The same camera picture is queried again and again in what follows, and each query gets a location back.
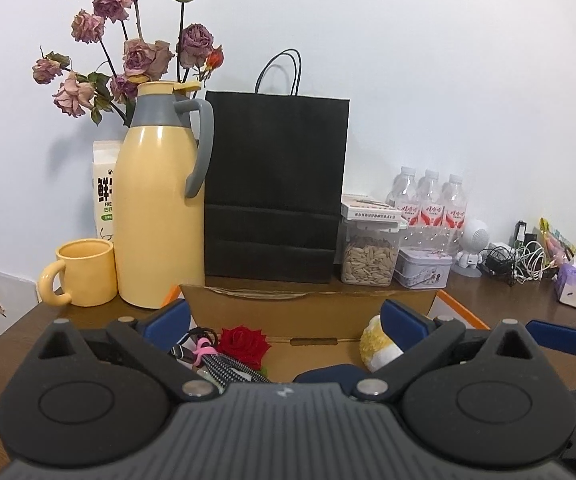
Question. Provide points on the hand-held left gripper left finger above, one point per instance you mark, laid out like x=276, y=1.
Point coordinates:
x=170, y=322

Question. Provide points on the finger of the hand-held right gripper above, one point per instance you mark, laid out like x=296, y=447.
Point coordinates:
x=557, y=336

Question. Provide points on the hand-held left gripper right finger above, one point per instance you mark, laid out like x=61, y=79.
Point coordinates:
x=403, y=322

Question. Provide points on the yellow white plush toy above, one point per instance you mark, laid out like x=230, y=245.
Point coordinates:
x=375, y=345

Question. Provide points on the red artificial rose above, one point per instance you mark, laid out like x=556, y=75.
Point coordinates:
x=243, y=345

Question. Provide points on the navy glasses case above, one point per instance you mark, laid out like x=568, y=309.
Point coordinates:
x=328, y=376

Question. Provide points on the orange cardboard box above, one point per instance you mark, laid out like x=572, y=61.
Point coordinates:
x=293, y=310

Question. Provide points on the printed metal tin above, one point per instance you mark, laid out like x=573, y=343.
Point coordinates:
x=425, y=267

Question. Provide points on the clear seed container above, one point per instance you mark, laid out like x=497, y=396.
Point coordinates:
x=370, y=260

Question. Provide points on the yellow ceramic mug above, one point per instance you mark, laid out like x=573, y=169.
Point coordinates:
x=90, y=275

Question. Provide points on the colourful snack packets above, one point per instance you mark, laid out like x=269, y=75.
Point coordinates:
x=557, y=242

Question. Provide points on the yellow thermos jug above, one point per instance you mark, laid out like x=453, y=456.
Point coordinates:
x=160, y=220

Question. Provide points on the white robot speaker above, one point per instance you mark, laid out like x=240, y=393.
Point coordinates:
x=473, y=245

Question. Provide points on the small black charger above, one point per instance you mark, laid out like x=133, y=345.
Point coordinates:
x=520, y=232

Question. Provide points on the flat white box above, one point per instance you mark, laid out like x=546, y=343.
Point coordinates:
x=370, y=207

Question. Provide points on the clear water bottle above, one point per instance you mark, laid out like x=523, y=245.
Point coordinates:
x=456, y=210
x=405, y=195
x=430, y=205

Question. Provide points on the white milk carton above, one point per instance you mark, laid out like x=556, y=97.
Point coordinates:
x=104, y=185

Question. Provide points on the white booklet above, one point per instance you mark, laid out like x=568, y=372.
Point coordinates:
x=3, y=305

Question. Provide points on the black paper bag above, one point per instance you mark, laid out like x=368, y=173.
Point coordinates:
x=273, y=180

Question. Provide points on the dried pink rose bouquet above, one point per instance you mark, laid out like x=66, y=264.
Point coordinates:
x=138, y=55

